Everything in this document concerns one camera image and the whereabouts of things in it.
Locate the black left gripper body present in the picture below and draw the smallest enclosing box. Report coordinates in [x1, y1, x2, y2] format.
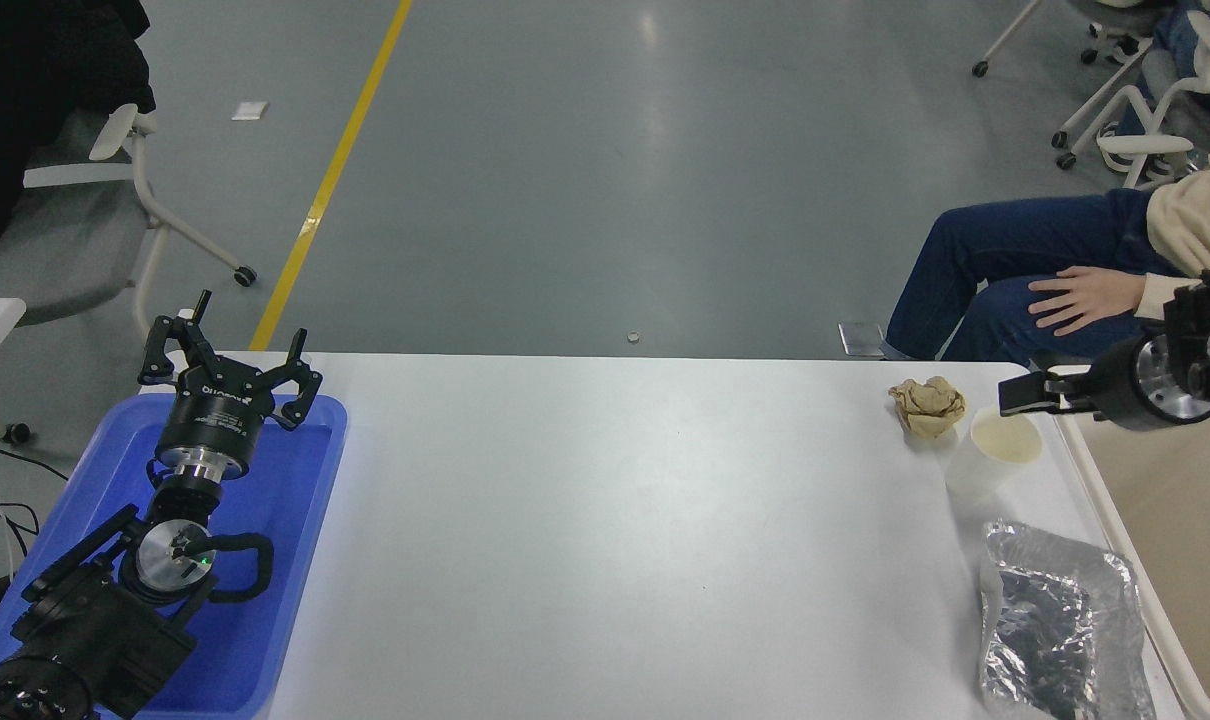
[155, 370, 267, 465]

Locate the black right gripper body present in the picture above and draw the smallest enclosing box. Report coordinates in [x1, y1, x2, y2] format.
[1083, 336, 1174, 433]

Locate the white paper cup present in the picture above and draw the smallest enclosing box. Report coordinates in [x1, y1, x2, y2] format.
[943, 404, 1045, 507]

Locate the person's left hand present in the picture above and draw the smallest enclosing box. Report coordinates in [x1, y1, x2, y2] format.
[1027, 266, 1148, 337]

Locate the crumpled tan paper ball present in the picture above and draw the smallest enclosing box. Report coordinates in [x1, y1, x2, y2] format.
[887, 376, 967, 439]

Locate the blue plastic tray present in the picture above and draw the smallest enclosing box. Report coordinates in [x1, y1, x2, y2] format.
[0, 392, 350, 720]

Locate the large pale bin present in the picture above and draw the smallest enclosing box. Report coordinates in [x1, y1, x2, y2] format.
[1048, 364, 1210, 720]

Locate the person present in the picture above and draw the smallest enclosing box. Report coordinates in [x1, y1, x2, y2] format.
[880, 135, 1210, 366]
[1100, 0, 1210, 186]

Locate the silver foil tray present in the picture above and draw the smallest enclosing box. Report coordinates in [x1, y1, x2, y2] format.
[979, 519, 1158, 720]

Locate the black jacket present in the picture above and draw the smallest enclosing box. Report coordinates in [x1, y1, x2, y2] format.
[0, 0, 156, 244]

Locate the grey office chair white frame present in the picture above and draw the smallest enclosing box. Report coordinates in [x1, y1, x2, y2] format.
[0, 103, 259, 346]

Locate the black floor cable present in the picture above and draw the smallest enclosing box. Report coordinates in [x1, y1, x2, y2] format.
[0, 490, 42, 558]
[0, 441, 71, 482]

